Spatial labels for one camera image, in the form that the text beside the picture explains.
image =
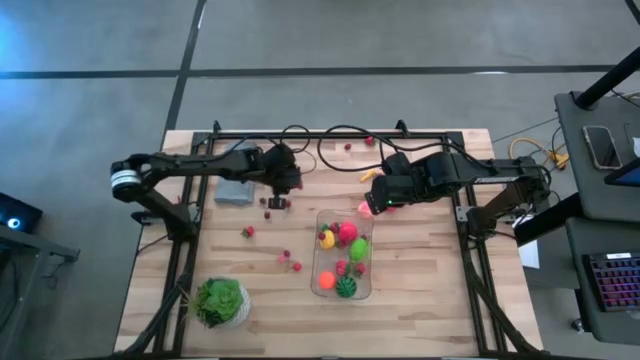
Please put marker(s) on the black computer with blue light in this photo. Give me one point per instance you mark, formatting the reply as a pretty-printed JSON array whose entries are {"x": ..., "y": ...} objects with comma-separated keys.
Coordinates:
[{"x": 25, "y": 212}]

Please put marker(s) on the tablet with blue screen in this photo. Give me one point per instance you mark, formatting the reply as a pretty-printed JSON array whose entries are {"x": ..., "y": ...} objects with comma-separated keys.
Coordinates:
[{"x": 630, "y": 176}]

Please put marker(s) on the small red toy strawberry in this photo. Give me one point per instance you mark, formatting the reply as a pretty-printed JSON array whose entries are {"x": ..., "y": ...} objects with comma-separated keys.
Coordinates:
[{"x": 334, "y": 227}]

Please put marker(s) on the folded grey cloth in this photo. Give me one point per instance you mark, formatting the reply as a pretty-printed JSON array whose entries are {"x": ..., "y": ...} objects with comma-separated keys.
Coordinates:
[{"x": 235, "y": 192}]

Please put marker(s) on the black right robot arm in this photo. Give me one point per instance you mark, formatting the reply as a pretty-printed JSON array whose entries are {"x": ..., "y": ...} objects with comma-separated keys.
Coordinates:
[{"x": 475, "y": 172}]

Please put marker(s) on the orange toy orange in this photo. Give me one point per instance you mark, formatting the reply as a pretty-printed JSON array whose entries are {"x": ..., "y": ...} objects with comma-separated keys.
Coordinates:
[{"x": 327, "y": 280}]

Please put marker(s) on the yellow toy lemon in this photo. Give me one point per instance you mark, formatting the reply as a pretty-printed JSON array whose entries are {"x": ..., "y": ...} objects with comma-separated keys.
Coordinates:
[{"x": 328, "y": 240}]

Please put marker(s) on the large red toy strawberry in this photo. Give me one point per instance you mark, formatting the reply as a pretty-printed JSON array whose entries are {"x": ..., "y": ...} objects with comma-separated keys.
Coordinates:
[{"x": 341, "y": 267}]

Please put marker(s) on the backlit black keyboard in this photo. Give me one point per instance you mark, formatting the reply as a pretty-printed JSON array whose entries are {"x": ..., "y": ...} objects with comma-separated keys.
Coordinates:
[{"x": 615, "y": 282}]

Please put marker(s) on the dark grey side table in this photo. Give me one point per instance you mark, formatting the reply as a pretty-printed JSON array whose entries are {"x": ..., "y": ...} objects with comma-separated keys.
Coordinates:
[{"x": 570, "y": 150}]

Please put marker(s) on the black smartphone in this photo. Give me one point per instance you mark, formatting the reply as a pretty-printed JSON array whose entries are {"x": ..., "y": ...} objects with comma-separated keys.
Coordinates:
[{"x": 602, "y": 147}]

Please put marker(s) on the pink orange toy peach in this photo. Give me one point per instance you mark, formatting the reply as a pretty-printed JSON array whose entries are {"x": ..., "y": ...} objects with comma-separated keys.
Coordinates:
[{"x": 363, "y": 210}]

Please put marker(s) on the black frame clamp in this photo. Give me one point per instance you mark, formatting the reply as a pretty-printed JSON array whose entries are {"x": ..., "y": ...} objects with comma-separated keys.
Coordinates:
[
  {"x": 401, "y": 127},
  {"x": 216, "y": 127}
]

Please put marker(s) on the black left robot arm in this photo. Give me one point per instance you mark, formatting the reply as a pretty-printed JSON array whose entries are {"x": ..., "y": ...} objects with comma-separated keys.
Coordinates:
[{"x": 200, "y": 167}]

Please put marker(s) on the black caster wheel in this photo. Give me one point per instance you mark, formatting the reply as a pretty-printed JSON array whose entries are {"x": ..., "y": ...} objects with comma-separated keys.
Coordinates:
[{"x": 578, "y": 325}]

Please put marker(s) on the black stand pole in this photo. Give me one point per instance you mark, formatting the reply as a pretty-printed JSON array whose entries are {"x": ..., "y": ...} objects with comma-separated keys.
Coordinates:
[{"x": 607, "y": 77}]

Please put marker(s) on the dark grey cart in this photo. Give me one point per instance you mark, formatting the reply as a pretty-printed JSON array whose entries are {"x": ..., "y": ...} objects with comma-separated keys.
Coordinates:
[{"x": 30, "y": 245}]

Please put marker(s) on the potted succulent in white pot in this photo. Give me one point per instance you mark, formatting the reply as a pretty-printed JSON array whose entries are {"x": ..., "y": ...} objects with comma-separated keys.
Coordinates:
[{"x": 220, "y": 302}]

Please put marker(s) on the clear plastic tupperware container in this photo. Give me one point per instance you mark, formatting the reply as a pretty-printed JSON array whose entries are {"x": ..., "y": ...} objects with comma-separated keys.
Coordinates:
[{"x": 330, "y": 217}]

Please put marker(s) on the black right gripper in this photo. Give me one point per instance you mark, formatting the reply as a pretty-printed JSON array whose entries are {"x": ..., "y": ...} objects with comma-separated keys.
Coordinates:
[{"x": 392, "y": 187}]

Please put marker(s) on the green striped toy watermelon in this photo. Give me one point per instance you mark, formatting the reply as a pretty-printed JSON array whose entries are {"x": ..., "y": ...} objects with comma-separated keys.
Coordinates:
[{"x": 346, "y": 287}]

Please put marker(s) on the small yellow toy banana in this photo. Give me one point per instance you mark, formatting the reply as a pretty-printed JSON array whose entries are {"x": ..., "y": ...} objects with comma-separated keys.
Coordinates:
[{"x": 367, "y": 176}]

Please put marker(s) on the black aluminium table frame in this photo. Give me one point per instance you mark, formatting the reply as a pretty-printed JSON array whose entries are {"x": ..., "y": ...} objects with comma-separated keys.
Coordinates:
[{"x": 325, "y": 135}]

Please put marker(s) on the white paper sheet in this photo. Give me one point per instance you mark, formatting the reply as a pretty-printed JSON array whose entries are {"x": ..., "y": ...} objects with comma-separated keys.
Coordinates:
[{"x": 530, "y": 255}]

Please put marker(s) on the dark grey desk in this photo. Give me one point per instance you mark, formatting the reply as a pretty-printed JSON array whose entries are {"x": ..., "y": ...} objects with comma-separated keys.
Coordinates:
[{"x": 600, "y": 235}]

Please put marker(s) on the red toy apple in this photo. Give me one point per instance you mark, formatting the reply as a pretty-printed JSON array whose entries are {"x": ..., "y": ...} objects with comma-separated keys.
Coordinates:
[{"x": 348, "y": 233}]

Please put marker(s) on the green toy pear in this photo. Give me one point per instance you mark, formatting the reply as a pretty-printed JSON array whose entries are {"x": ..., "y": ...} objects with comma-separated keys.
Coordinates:
[{"x": 358, "y": 250}]

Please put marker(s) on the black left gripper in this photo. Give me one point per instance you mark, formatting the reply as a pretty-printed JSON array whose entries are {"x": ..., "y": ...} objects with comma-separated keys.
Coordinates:
[{"x": 282, "y": 170}]

